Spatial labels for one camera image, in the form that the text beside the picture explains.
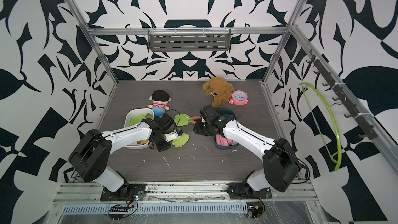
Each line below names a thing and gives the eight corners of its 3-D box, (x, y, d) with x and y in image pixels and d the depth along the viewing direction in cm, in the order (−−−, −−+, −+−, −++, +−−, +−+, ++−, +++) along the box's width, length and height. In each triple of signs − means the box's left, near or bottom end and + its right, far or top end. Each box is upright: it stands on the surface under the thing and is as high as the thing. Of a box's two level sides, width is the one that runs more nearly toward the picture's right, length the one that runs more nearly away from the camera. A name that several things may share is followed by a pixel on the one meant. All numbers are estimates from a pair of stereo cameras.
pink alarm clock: (229, 105, 110) (230, 100, 105) (227, 95, 116) (228, 89, 111) (246, 105, 110) (248, 100, 105) (244, 95, 116) (246, 89, 111)
